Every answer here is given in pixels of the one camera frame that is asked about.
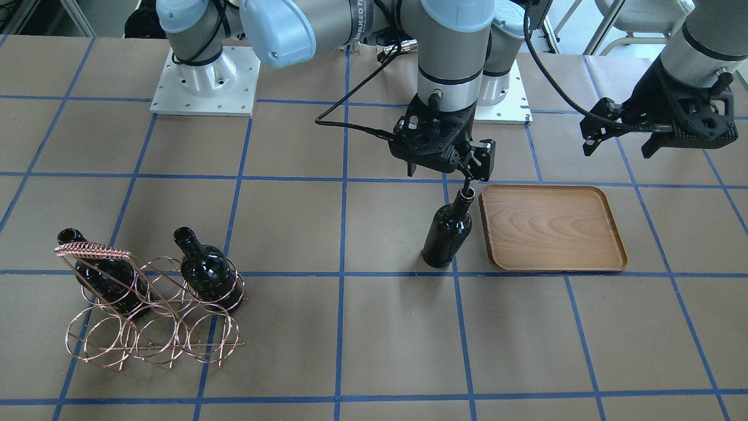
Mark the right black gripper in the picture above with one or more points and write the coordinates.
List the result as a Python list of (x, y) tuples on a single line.
[(484, 156)]

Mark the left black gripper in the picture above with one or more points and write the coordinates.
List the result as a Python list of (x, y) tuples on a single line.
[(661, 88)]

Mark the dark wine bottle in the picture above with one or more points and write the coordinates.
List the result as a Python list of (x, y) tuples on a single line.
[(113, 280), (208, 272), (450, 227)]

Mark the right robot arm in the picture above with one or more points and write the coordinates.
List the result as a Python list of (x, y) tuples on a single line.
[(217, 48)]

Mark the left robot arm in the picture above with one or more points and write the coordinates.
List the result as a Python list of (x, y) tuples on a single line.
[(712, 40)]

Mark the wooden tray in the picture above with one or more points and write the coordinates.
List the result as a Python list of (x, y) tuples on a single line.
[(550, 228)]

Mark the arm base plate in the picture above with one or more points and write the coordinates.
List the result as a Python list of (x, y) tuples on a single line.
[(226, 87), (514, 108)]

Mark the copper wire bottle basket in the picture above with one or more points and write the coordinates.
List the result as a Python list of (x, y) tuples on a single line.
[(175, 322)]

